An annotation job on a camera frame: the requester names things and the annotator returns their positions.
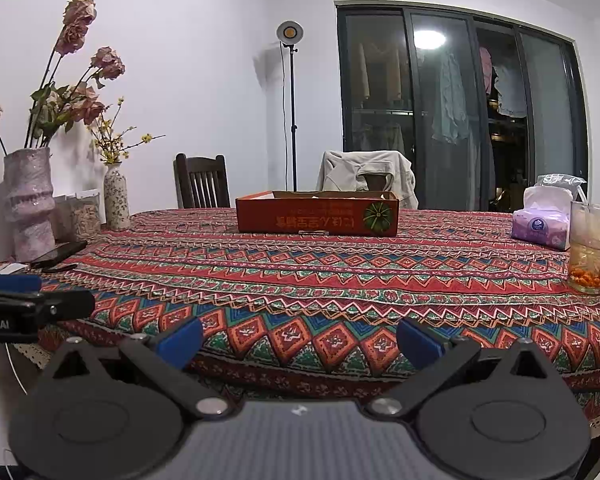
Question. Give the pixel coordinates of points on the hanging white garment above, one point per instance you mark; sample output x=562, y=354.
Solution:
x=510, y=90

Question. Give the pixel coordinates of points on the dried pink roses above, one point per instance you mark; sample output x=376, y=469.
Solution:
x=80, y=25

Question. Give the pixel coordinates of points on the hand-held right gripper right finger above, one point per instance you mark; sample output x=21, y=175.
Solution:
x=417, y=343

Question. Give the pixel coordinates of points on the studio light on stand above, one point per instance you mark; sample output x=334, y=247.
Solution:
x=290, y=110

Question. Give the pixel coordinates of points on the chair with beige jacket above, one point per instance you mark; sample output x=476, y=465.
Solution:
x=340, y=175

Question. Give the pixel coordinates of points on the sliding glass door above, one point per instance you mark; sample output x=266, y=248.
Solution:
x=380, y=110

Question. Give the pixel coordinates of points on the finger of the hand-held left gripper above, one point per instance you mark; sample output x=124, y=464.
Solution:
x=15, y=283

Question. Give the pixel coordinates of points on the orange cardboard box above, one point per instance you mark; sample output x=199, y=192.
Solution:
x=300, y=215

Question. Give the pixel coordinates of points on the yellow flower sprigs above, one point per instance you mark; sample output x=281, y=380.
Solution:
x=112, y=140

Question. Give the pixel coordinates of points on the glass cup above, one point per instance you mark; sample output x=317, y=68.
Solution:
x=590, y=250

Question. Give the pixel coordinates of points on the clear plastic bag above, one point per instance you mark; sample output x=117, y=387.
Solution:
x=560, y=185

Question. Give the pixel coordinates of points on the large pink ceramic vase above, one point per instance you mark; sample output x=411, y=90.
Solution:
x=29, y=205

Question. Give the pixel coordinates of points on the glass storage jar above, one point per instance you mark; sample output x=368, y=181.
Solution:
x=82, y=217

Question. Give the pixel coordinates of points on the small floral vase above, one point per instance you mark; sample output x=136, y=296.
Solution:
x=116, y=200

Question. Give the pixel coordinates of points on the hanging pale blue shirt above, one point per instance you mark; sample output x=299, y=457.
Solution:
x=450, y=100

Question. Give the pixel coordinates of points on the purple tissue pack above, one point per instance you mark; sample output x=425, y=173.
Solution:
x=537, y=225

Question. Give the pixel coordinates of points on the patterned red tablecloth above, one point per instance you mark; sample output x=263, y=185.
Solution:
x=330, y=290

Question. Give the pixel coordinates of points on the jacket-draped wooden chair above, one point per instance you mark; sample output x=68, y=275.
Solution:
x=377, y=184

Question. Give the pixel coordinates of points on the black smartphone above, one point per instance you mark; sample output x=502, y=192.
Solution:
x=60, y=254

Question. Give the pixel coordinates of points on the white paper sheet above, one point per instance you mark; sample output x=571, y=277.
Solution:
x=10, y=267

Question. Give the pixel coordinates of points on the dark wooden chair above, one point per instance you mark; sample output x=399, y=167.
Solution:
x=202, y=185

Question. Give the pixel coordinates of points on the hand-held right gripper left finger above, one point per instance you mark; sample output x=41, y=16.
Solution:
x=180, y=343

